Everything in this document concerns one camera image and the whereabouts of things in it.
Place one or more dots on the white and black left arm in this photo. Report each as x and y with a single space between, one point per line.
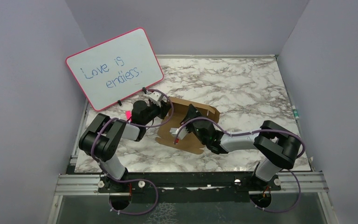
101 139

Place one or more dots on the aluminium frame rail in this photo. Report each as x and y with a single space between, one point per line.
95 185

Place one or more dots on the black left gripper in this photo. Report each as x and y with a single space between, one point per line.
162 110

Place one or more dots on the pink marker pen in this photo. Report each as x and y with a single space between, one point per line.
128 115

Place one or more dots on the green capped marker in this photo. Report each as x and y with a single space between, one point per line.
295 112

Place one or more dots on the brown cardboard box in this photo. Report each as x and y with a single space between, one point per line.
183 111

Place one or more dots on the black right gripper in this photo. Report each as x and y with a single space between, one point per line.
191 113

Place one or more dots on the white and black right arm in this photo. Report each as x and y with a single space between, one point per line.
280 147

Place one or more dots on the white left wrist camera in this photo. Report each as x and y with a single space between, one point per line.
155 98

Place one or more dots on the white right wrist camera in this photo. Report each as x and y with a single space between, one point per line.
175 132

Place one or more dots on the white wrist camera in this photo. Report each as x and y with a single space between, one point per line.
175 132
155 98

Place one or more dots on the pink framed whiteboard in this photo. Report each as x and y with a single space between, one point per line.
115 69

